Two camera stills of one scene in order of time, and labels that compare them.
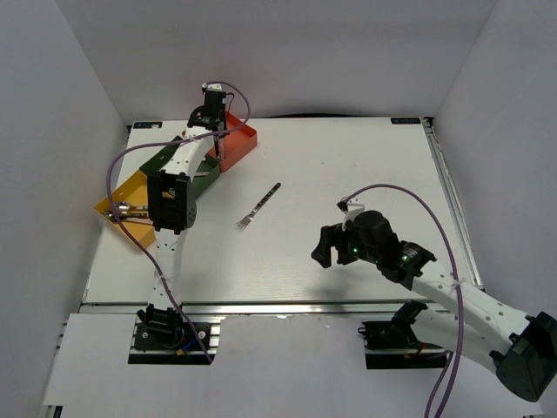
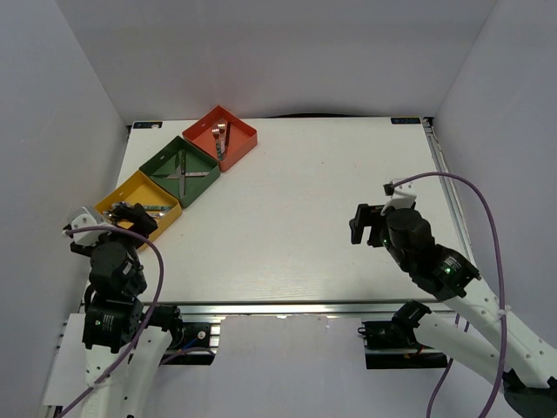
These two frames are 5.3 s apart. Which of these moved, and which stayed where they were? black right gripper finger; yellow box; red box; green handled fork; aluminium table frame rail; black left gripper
Moved: black right gripper finger; black left gripper
Stayed: aluminium table frame rail; red box; yellow box; green handled fork
